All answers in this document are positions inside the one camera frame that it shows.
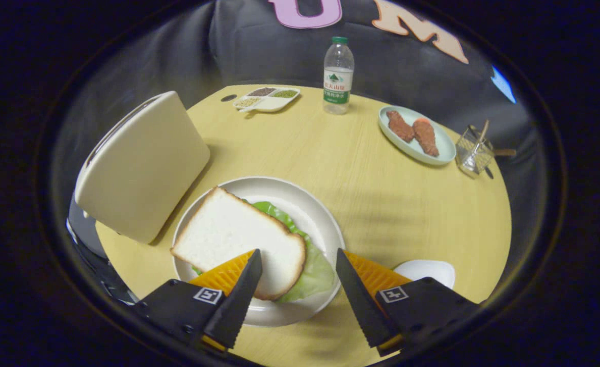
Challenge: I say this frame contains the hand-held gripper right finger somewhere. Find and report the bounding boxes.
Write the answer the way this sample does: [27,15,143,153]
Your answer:
[336,248,484,357]

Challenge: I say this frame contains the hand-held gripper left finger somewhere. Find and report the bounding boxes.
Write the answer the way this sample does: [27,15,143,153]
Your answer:
[137,248,263,353]

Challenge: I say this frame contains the green lettuce leaf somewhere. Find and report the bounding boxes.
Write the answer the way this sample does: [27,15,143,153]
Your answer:
[192,201,336,303]

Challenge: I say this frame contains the white bread slice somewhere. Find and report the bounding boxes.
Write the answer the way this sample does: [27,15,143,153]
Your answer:
[170,186,307,301]

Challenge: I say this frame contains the white square dish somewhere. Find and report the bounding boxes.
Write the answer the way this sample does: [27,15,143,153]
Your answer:
[392,259,456,290]

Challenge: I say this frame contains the round white plate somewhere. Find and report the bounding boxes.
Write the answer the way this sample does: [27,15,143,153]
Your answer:
[172,176,346,328]

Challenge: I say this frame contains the white toaster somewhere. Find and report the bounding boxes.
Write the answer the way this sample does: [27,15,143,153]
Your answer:
[74,91,211,244]

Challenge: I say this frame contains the pale green plate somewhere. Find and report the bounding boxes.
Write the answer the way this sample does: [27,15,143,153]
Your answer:
[378,105,457,166]

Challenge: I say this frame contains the reddish meat piece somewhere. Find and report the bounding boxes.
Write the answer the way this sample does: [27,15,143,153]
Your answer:
[412,118,440,157]

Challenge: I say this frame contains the brown meat piece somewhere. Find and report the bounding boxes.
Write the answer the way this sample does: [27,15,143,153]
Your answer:
[386,110,416,143]

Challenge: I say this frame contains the clear utensil holder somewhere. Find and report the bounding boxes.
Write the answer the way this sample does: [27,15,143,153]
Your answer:
[455,125,495,175]

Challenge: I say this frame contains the white divided seasoning tray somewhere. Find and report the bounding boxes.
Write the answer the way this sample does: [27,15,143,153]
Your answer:
[232,87,301,113]

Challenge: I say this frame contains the wooden chopstick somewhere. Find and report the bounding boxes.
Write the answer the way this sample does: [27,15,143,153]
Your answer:
[476,120,490,153]

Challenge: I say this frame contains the clear plastic water bottle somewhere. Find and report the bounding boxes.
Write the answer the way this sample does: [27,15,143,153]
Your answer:
[323,36,355,115]

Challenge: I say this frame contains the black backdrop cloth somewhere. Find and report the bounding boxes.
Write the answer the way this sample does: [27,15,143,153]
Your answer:
[56,0,540,204]

